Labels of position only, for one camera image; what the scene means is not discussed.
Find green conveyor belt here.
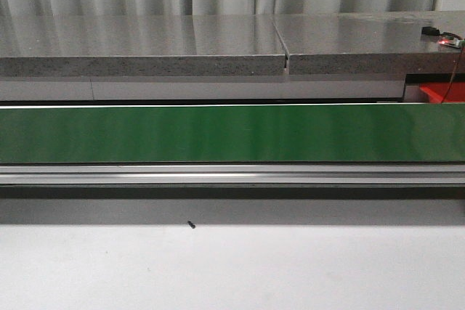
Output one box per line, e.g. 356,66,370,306
1,104,464,164

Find grey stone slab right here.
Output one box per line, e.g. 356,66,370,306
274,11,464,75

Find grey stone slab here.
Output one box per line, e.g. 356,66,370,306
274,11,464,75
1,15,286,77

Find red plastic tray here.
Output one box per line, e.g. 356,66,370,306
420,82,465,104

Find black connector plug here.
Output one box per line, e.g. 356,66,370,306
421,26,441,36

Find grey stone slab left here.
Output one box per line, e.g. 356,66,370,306
1,15,286,77

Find small green circuit board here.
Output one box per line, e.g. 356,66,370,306
438,36,464,49

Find aluminium conveyor frame rail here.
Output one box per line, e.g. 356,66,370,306
1,164,464,187

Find thin red black wire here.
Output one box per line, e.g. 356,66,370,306
440,30,465,105

